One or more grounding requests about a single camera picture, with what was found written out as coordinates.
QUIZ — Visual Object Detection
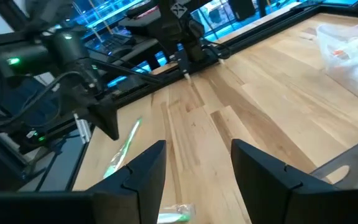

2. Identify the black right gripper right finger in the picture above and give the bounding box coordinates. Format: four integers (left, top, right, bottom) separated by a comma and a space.
231, 138, 358, 224

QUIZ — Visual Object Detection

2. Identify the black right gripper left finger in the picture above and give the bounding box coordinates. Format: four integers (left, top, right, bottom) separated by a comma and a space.
0, 139, 168, 224

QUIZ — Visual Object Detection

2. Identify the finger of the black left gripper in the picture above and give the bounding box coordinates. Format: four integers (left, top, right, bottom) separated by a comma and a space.
86, 98, 120, 141

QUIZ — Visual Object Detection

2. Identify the orange toothbrush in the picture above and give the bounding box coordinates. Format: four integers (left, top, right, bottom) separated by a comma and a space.
333, 48, 354, 62

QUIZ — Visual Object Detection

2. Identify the black computer mouse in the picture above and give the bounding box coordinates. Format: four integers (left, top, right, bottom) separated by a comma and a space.
110, 46, 134, 60

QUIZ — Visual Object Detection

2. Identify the black keyboard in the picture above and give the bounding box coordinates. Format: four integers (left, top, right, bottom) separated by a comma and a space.
99, 32, 136, 52

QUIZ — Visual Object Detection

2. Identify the black computer desk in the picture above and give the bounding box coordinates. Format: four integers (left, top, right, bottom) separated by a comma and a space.
85, 37, 167, 72

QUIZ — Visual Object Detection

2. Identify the clear plastic bin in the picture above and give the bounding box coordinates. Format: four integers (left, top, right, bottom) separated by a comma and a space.
316, 17, 358, 102

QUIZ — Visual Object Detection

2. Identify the black computer tower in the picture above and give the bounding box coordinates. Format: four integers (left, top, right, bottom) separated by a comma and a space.
227, 0, 257, 22

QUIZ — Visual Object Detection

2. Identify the silver bracket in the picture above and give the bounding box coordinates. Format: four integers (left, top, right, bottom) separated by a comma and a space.
73, 112, 93, 144

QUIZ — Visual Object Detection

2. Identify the yellow cable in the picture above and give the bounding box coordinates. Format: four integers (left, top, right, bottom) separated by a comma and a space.
87, 0, 107, 43

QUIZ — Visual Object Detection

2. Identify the window with black frame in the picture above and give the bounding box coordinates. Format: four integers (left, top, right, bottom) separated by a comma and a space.
70, 0, 295, 43

